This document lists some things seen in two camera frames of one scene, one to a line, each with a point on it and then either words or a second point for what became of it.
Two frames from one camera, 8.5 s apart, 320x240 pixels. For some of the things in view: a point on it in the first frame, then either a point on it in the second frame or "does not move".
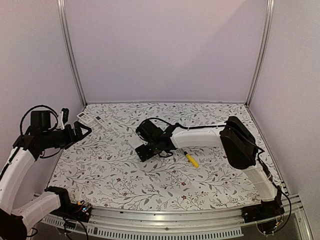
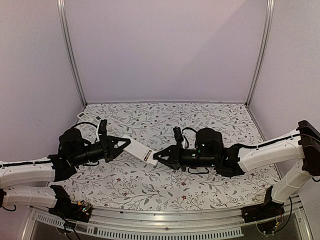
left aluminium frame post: x=62 y=9 does not move
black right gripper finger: x=147 y=151 → x=170 y=156
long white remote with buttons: x=102 y=122 does not move
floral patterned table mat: x=104 y=169 does not move
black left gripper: x=72 y=138 → x=107 y=143
